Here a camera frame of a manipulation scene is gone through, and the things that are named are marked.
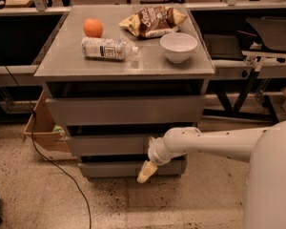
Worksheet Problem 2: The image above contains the white ceramic bowl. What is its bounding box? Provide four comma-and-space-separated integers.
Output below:
160, 32, 198, 63

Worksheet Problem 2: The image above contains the grey bottom drawer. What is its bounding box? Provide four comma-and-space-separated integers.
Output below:
78, 159, 187, 178

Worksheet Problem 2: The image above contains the cardboard box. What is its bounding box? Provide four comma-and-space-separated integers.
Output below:
24, 93, 75, 160

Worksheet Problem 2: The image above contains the clear plastic water bottle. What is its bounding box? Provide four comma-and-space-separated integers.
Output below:
81, 37, 138, 61

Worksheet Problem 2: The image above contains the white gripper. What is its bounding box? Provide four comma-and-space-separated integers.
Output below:
136, 137, 169, 183

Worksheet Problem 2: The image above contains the black floor cable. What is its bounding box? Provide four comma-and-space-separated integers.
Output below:
0, 45, 93, 229

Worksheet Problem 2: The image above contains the grey top drawer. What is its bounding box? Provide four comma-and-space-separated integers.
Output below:
46, 95, 205, 126

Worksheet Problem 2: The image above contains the grey drawer cabinet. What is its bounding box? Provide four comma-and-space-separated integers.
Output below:
35, 5, 215, 164

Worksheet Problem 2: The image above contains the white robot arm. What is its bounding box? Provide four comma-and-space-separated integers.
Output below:
137, 121, 286, 229

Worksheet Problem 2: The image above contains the brown yellow chip bag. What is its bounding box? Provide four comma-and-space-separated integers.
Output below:
119, 6, 187, 39

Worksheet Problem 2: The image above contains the grey drawer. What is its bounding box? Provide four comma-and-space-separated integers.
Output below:
78, 159, 187, 178
66, 135, 153, 156
46, 95, 205, 126

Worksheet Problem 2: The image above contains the orange fruit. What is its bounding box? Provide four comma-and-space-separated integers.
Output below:
83, 18, 103, 37

